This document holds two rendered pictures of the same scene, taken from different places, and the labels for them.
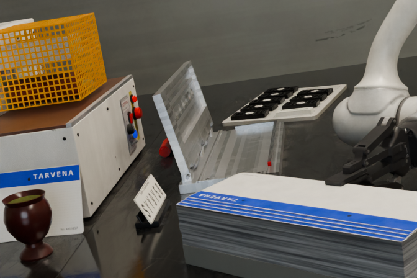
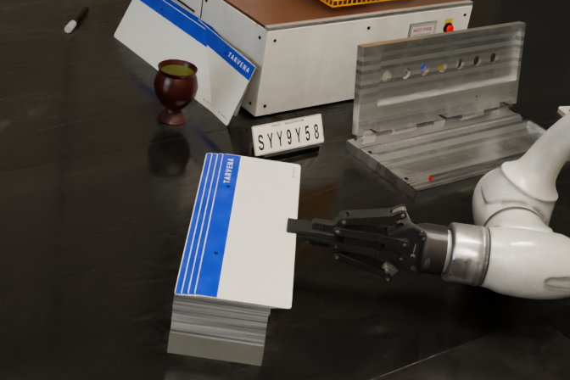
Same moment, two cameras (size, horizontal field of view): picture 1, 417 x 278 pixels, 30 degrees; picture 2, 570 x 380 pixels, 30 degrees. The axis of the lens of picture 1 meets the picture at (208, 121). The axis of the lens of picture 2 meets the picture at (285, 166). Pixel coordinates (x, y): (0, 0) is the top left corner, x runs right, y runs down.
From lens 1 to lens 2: 1.15 m
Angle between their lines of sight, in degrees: 42
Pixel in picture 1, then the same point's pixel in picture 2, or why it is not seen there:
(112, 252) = (199, 156)
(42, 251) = (170, 119)
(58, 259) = (170, 133)
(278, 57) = not seen: outside the picture
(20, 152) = (232, 26)
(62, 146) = (257, 42)
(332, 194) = (264, 231)
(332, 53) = not seen: outside the picture
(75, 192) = (241, 88)
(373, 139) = (360, 216)
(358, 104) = (488, 181)
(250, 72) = not seen: outside the picture
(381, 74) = (525, 168)
